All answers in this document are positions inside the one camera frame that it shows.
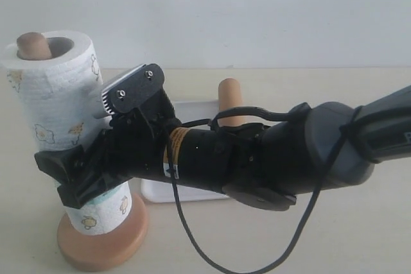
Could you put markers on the wooden paper towel holder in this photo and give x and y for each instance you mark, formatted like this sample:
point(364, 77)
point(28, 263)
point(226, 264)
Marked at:
point(90, 252)

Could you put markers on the white rectangular plastic tray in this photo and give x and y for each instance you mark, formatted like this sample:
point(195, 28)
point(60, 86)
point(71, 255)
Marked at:
point(159, 192)

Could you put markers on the printed paper towel roll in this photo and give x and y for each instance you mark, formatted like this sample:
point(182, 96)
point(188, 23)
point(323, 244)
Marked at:
point(53, 95)

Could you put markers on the brown cardboard tube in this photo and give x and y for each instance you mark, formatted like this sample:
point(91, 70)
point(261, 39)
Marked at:
point(230, 96)

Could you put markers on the wrist camera with grey block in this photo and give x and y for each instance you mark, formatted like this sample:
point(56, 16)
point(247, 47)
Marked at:
point(126, 91)

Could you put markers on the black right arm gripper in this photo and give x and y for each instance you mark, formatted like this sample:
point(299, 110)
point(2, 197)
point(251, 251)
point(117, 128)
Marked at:
point(134, 146)

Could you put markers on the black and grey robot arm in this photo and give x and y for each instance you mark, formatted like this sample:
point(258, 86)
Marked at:
point(259, 158)

